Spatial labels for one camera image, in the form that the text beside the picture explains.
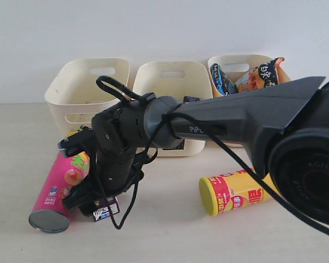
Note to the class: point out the purple small carton box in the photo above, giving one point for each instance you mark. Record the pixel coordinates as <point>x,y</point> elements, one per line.
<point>101,210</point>

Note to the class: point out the cream middle plastic bin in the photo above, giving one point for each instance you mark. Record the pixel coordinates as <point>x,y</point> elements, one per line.
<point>171,82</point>

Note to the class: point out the blue white milk carton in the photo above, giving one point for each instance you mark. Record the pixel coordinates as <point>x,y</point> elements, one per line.
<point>190,99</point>

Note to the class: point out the cream right plastic bin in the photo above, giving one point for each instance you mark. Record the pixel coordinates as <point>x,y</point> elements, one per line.
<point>235,66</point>

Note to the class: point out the pink Lays chips can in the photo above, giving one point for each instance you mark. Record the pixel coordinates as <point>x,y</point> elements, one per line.
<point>49,214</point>

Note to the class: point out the yellow Lays chips can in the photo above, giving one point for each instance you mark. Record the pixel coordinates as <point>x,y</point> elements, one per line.
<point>230,191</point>

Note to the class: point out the orange noodle packet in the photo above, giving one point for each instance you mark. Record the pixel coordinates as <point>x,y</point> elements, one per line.
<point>264,75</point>

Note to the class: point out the cream left plastic bin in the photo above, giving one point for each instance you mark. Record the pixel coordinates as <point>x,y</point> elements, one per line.
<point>74,98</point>

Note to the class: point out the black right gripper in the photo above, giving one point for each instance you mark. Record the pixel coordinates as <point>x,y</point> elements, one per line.
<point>113,166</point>

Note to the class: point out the cream plastic bin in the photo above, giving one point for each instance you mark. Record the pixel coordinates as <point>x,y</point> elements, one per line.
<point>171,82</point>
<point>74,98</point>
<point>235,66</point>

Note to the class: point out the blue snack bag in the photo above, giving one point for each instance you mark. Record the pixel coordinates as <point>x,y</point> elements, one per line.
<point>223,85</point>

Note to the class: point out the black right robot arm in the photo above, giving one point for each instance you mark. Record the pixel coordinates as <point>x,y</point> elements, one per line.
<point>283,128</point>

